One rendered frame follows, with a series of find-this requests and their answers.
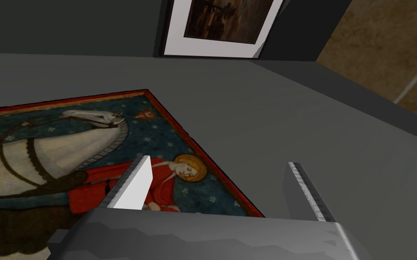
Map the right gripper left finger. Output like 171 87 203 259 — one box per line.
98 155 154 210

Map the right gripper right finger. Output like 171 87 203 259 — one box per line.
282 162 337 223

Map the horse and rider painting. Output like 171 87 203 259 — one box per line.
0 88 265 260

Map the dark picture with white mat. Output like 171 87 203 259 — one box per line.
159 0 286 60

